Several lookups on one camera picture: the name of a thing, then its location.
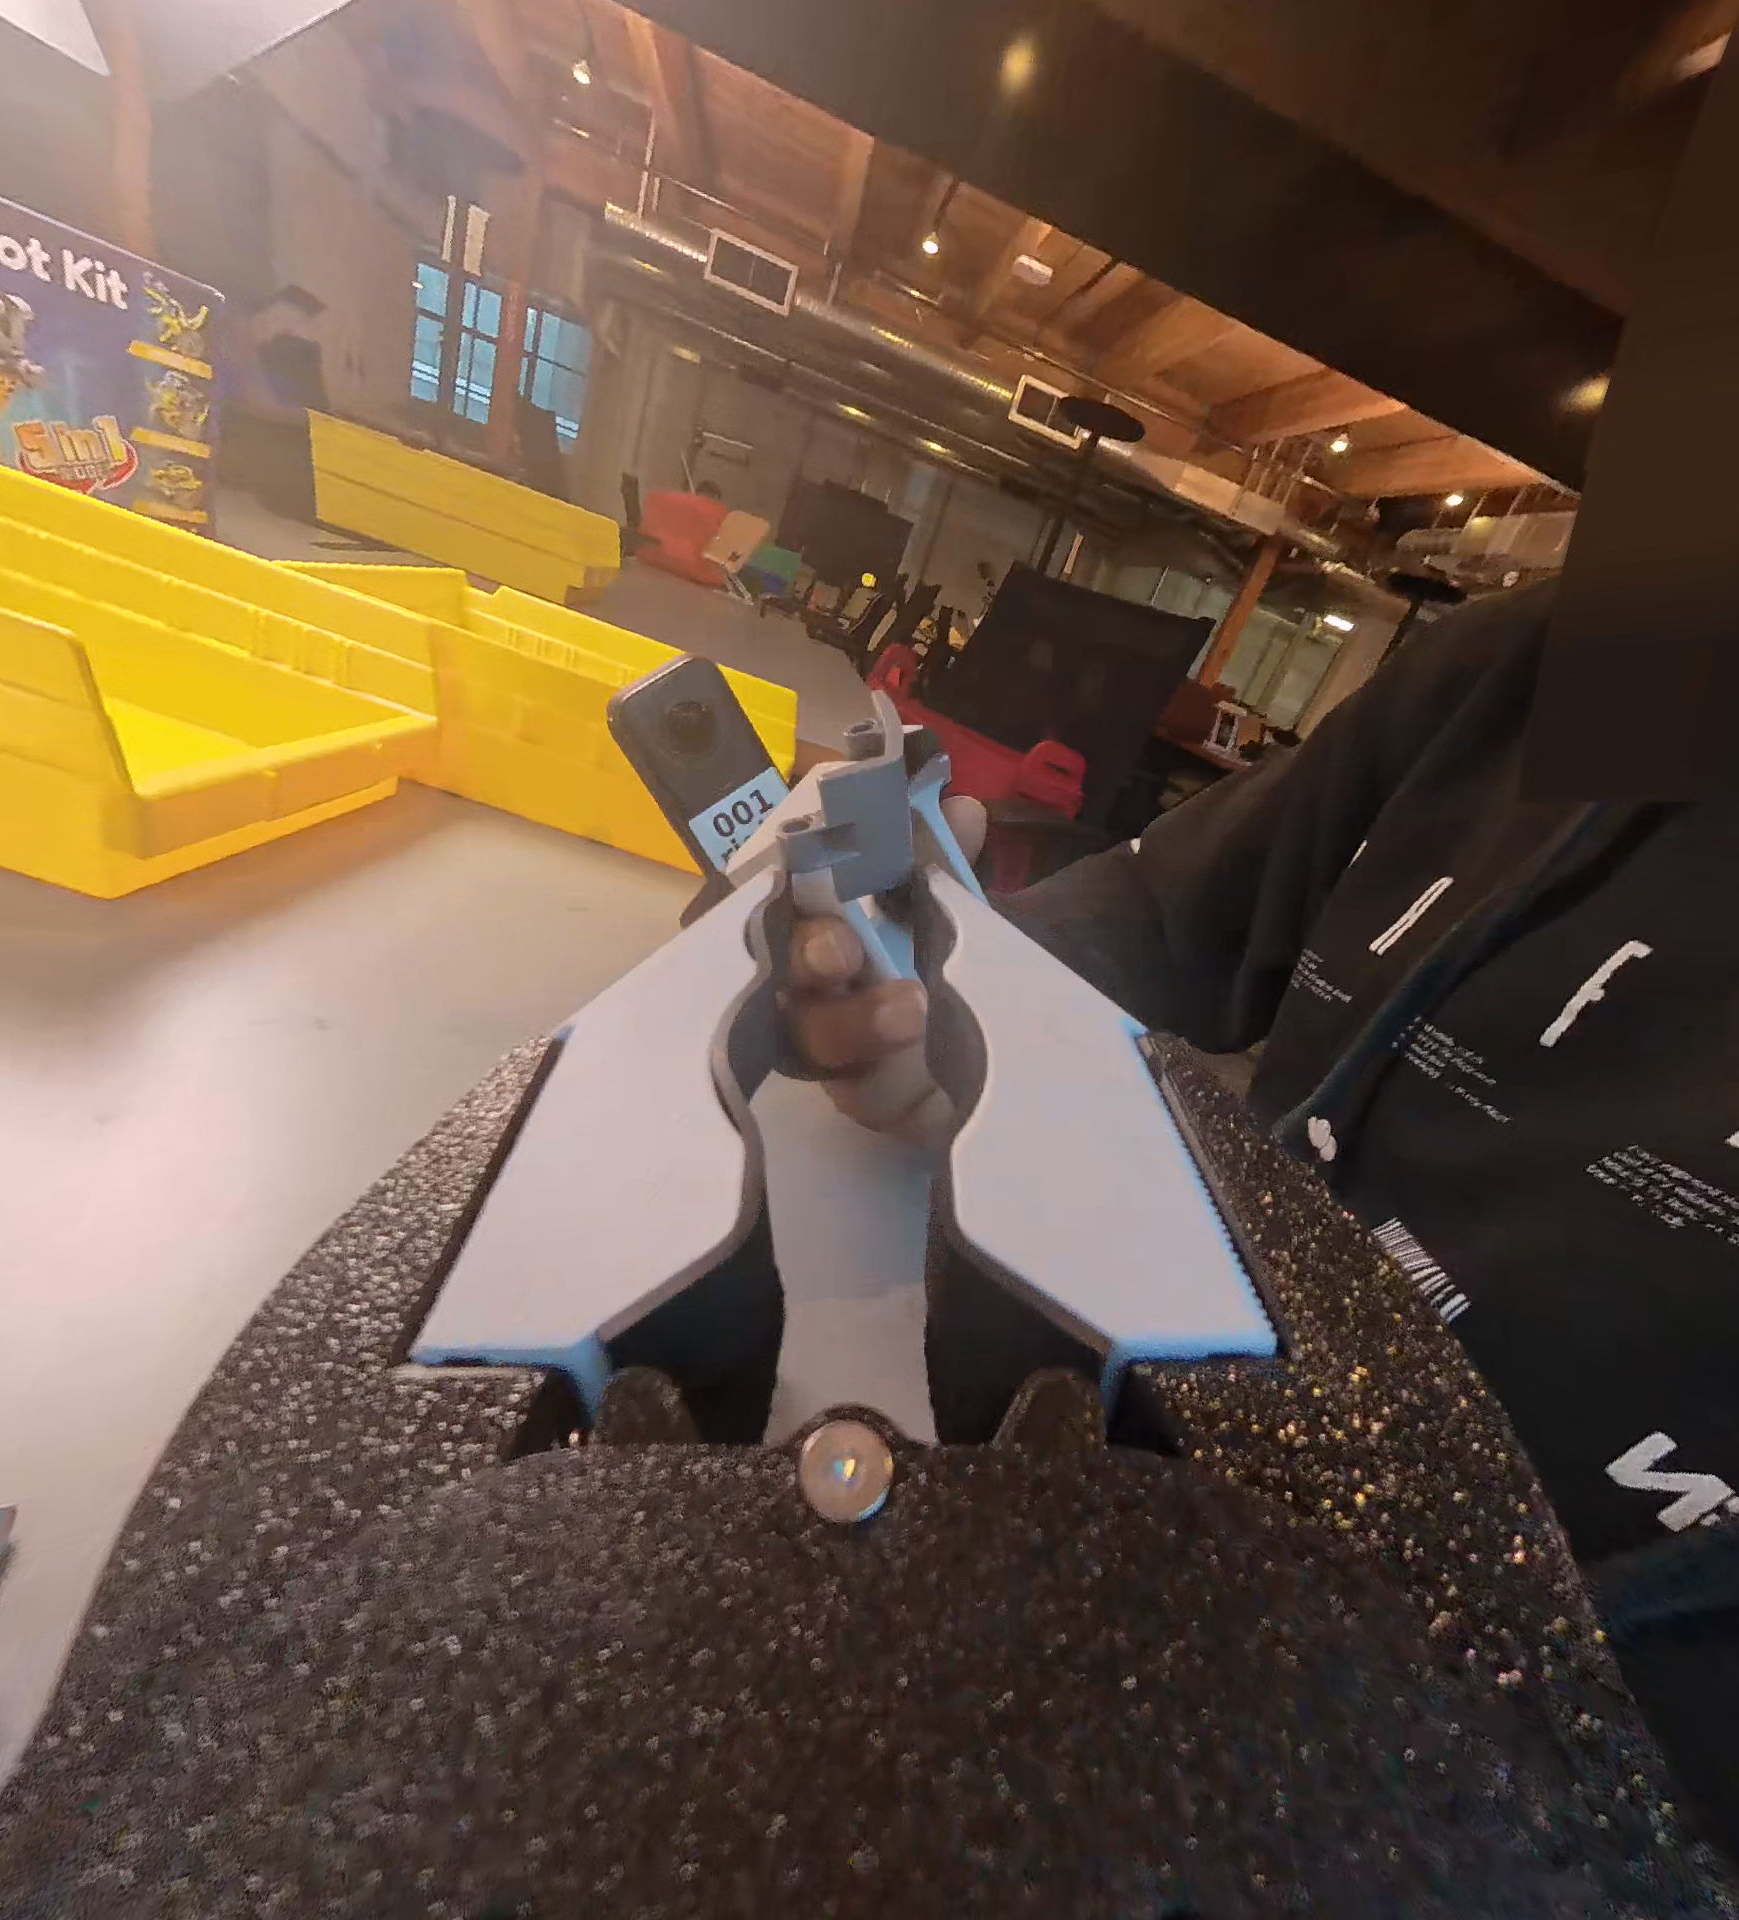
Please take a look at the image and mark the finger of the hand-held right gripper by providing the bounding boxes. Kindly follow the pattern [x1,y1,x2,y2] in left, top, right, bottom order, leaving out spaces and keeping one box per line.
[899,726,983,911]
[826,895,939,995]

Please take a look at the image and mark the paned window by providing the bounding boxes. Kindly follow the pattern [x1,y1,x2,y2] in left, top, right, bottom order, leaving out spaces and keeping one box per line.
[405,269,596,442]

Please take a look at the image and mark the blue cardboard box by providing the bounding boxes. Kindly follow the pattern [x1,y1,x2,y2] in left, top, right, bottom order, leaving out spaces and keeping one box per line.
[0,152,227,533]

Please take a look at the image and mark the grey desk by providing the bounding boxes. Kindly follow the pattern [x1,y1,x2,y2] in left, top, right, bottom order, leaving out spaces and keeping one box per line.
[0,779,1263,1881]

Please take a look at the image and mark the red lounge chair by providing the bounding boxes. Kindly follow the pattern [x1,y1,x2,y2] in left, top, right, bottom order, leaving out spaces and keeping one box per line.
[863,641,1089,885]

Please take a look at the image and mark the grey hinged panel piece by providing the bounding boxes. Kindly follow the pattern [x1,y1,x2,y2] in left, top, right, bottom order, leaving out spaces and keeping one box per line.
[724,694,941,921]

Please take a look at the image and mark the black round disc on pole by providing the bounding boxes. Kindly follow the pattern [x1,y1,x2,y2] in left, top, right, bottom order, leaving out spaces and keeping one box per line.
[1048,400,1154,594]

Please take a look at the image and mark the person's right hand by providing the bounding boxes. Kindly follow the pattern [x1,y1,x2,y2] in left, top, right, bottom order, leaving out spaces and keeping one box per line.
[784,786,991,1153]

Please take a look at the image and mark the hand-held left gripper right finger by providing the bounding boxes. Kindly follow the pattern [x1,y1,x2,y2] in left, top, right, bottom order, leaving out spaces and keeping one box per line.
[916,874,1282,1451]

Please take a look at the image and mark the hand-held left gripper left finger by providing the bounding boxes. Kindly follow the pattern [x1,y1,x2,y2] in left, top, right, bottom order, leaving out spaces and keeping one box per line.
[405,868,792,1451]

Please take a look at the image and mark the person's black hoodie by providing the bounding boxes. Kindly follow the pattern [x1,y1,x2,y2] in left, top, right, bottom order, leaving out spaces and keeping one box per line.
[1244,582,1739,1920]

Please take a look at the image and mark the black partition panel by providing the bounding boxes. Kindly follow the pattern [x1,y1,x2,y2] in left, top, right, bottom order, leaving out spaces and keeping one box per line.
[960,559,1225,753]

